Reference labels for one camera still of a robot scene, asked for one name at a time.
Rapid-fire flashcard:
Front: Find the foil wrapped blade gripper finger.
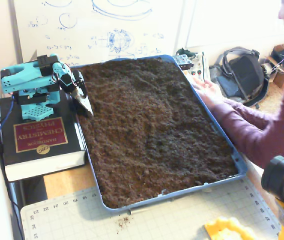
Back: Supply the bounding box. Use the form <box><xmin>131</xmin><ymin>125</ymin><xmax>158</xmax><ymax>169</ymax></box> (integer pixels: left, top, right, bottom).
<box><xmin>71</xmin><ymin>88</ymin><xmax>94</xmax><ymax>117</ymax></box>

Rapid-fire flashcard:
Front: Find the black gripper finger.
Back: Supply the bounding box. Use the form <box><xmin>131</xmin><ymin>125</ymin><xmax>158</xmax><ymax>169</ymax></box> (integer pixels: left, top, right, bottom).
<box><xmin>78</xmin><ymin>79</ymin><xmax>87</xmax><ymax>98</ymax></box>

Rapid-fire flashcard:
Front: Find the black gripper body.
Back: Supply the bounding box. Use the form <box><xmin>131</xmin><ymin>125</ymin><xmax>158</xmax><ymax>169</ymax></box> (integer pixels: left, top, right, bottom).
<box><xmin>60</xmin><ymin>69</ymin><xmax>85</xmax><ymax>95</ymax></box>

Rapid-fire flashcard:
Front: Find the brown soil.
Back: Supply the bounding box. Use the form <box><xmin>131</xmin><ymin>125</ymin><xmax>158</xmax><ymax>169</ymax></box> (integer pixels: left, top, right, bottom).
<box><xmin>74</xmin><ymin>57</ymin><xmax>239</xmax><ymax>209</ymax></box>

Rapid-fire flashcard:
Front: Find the purple sleeved forearm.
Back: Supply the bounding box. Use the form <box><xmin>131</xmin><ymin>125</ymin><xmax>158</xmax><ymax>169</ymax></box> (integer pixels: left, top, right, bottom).
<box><xmin>211</xmin><ymin>98</ymin><xmax>280</xmax><ymax>170</ymax></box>

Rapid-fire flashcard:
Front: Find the person hand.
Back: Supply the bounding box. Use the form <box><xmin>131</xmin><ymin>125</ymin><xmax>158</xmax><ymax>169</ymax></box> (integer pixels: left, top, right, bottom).
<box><xmin>191</xmin><ymin>77</ymin><xmax>226</xmax><ymax>108</ymax></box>

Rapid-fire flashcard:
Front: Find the black chemistry handbook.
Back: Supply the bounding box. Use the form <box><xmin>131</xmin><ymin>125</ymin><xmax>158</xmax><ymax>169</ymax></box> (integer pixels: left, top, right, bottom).
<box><xmin>0</xmin><ymin>89</ymin><xmax>87</xmax><ymax>182</ymax></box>

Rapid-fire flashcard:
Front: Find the whiteboard with blue drawings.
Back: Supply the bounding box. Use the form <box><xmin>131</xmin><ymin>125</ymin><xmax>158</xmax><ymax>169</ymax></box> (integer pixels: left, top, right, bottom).
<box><xmin>9</xmin><ymin>0</ymin><xmax>185</xmax><ymax>68</ymax></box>

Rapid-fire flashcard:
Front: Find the pale green cutting mat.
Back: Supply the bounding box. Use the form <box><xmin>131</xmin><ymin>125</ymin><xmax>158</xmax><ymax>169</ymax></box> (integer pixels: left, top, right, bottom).
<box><xmin>20</xmin><ymin>174</ymin><xmax>282</xmax><ymax>240</ymax></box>

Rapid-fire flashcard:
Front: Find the grey backpack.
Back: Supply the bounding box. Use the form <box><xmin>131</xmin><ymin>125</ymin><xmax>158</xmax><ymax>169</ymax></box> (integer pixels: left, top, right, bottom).
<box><xmin>208</xmin><ymin>46</ymin><xmax>270</xmax><ymax>112</ymax></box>

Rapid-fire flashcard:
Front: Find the blank white board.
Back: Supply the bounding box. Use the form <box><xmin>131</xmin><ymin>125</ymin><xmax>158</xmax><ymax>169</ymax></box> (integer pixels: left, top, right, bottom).
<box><xmin>185</xmin><ymin>0</ymin><xmax>284</xmax><ymax>48</ymax></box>

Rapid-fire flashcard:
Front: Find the blue plastic tray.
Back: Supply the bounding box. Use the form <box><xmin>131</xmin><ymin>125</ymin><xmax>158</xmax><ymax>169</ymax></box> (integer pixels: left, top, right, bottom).
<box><xmin>68</xmin><ymin>54</ymin><xmax>248</xmax><ymax>214</ymax></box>

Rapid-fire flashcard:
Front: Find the yellow plastic part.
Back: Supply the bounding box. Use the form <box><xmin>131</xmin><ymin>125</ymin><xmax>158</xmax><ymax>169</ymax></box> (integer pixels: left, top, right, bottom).
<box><xmin>204</xmin><ymin>216</ymin><xmax>257</xmax><ymax>240</ymax></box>

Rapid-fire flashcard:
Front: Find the cardboard box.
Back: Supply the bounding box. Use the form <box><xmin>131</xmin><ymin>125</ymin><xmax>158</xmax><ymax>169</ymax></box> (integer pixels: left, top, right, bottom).
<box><xmin>266</xmin><ymin>43</ymin><xmax>284</xmax><ymax>90</ymax></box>

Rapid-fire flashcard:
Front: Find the black camera on stand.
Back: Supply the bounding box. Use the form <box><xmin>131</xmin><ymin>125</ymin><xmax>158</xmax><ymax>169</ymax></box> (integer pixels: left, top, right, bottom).
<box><xmin>260</xmin><ymin>155</ymin><xmax>284</xmax><ymax>240</ymax></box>

